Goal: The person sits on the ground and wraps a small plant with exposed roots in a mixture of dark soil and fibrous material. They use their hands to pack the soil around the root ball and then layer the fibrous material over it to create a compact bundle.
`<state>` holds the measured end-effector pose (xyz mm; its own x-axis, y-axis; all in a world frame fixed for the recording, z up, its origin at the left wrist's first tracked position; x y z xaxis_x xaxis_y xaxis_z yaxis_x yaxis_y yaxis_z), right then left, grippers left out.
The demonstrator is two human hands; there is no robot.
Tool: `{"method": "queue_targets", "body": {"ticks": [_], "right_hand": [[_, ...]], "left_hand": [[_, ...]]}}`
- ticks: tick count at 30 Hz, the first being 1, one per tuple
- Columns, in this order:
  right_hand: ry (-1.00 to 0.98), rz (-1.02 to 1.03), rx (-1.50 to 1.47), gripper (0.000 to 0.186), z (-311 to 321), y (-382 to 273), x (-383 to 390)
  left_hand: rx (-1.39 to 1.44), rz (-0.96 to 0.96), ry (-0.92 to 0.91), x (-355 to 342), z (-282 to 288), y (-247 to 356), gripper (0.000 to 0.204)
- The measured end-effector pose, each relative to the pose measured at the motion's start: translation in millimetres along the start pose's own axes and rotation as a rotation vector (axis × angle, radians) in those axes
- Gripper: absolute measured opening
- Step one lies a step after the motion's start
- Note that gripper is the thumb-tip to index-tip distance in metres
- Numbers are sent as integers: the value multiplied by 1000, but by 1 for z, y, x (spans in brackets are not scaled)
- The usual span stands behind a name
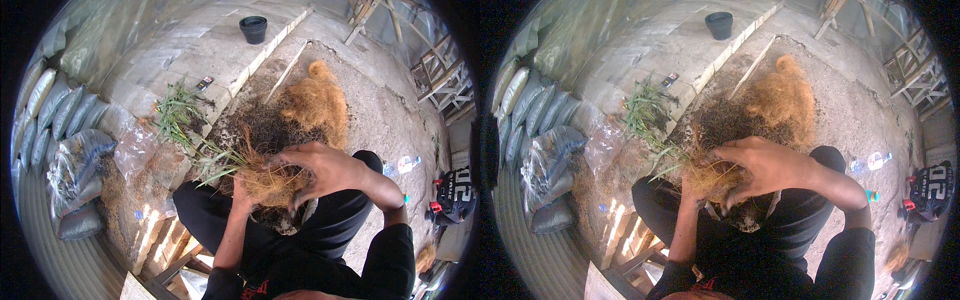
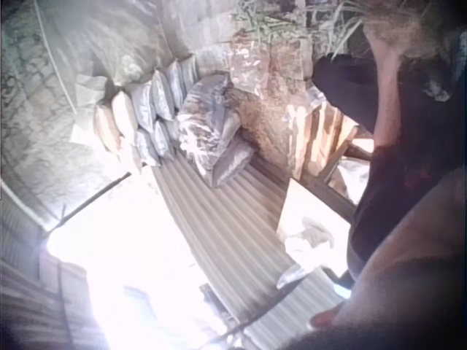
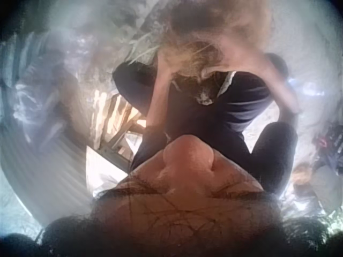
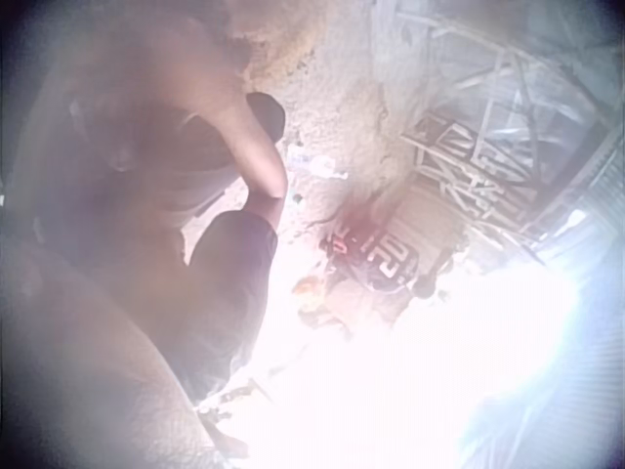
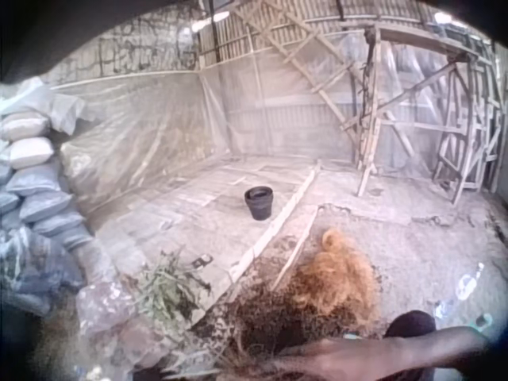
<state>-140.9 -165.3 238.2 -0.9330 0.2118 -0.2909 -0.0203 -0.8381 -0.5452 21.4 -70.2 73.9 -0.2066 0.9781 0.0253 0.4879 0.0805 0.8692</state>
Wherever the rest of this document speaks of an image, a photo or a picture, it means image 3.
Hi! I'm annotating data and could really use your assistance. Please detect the heap of dark clutter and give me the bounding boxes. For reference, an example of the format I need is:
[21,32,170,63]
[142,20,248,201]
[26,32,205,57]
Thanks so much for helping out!
[292,122,343,195]

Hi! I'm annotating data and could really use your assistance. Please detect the person's left hand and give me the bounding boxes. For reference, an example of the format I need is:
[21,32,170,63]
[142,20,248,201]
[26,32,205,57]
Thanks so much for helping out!
[156,40,185,72]

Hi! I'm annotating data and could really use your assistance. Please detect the person's right hand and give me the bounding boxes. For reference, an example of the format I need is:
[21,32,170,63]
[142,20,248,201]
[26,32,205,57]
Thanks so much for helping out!
[227,6,270,51]

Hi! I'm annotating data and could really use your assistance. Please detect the wooden slatted stool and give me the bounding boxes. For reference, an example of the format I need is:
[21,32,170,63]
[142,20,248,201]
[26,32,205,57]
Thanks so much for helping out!
[91,87,147,163]

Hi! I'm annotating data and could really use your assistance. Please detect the bluish plastic sheet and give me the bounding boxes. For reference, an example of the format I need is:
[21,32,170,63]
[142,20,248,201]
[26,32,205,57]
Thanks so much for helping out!
[0,29,86,150]

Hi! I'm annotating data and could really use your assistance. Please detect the blond straw fibre bundle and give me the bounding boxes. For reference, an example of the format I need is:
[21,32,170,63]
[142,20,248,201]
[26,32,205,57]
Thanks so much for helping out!
[128,28,231,81]

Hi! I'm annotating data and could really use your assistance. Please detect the person's legs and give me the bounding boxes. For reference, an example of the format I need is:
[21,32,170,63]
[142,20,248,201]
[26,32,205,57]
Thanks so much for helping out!
[113,52,299,194]

